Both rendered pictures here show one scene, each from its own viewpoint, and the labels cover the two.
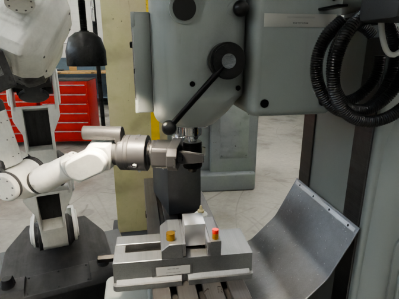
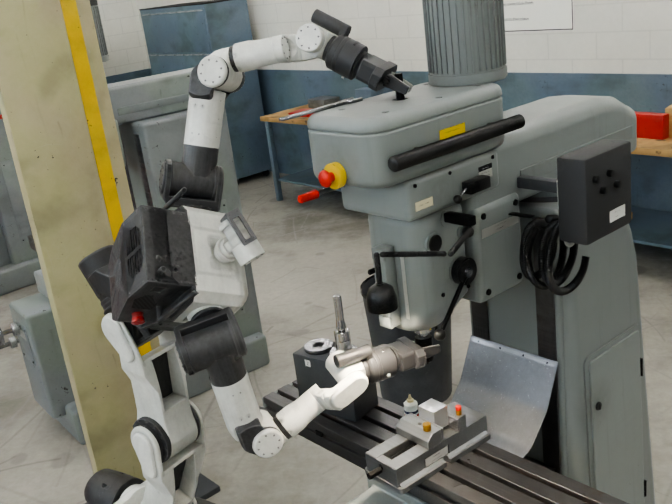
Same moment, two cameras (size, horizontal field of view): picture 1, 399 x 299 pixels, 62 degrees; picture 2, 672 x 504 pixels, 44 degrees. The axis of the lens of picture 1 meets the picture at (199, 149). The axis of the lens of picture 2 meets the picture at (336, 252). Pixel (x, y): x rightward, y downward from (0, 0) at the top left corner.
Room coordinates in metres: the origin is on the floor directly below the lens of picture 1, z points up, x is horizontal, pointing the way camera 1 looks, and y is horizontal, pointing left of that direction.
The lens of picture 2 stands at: (-0.86, 1.13, 2.21)
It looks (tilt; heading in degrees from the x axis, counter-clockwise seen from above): 19 degrees down; 332
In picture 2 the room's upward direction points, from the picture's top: 7 degrees counter-clockwise
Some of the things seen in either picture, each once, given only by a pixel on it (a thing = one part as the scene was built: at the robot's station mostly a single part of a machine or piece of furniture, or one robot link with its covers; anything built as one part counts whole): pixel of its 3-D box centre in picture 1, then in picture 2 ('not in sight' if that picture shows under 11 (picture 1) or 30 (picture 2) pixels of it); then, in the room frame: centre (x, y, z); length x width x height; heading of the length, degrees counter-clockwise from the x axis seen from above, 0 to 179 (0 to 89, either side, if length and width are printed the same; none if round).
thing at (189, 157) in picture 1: (190, 158); (430, 352); (0.75, 0.02, 1.23); 0.06 x 0.02 x 0.03; 86
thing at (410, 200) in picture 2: not in sight; (420, 179); (0.79, -0.02, 1.68); 0.34 x 0.24 x 0.10; 101
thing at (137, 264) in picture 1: (181, 248); (427, 437); (0.77, 0.05, 0.97); 0.35 x 0.15 x 0.11; 98
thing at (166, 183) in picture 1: (175, 175); (335, 376); (1.17, 0.09, 1.02); 0.22 x 0.12 x 0.20; 21
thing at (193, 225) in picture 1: (193, 228); (433, 415); (0.77, 0.02, 1.03); 0.06 x 0.05 x 0.06; 8
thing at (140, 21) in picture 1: (142, 63); (386, 286); (0.76, 0.13, 1.44); 0.04 x 0.04 x 0.21; 11
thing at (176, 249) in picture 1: (171, 238); (419, 430); (0.76, 0.07, 1.01); 0.12 x 0.06 x 0.04; 8
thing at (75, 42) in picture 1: (85, 48); (381, 295); (0.65, 0.21, 1.48); 0.07 x 0.07 x 0.06
